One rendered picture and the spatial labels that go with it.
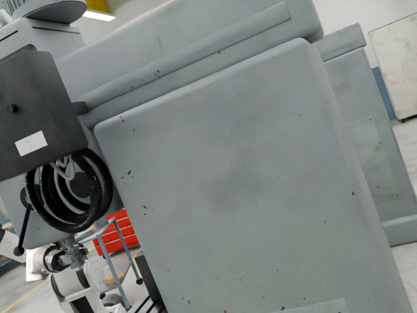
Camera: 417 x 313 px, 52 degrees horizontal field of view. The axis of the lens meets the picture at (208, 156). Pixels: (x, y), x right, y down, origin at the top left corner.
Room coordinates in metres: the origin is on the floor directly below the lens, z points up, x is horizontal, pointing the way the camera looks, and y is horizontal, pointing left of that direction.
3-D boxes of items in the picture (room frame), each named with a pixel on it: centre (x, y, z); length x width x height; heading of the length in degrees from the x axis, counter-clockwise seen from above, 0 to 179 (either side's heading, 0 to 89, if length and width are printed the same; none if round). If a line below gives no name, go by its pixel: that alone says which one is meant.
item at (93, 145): (1.23, 0.31, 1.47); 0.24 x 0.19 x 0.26; 160
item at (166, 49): (1.13, 0.03, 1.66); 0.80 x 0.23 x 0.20; 70
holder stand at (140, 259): (1.70, 0.33, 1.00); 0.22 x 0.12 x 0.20; 170
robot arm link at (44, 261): (1.36, 0.57, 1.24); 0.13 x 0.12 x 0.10; 142
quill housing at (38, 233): (1.30, 0.49, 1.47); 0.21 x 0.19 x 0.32; 160
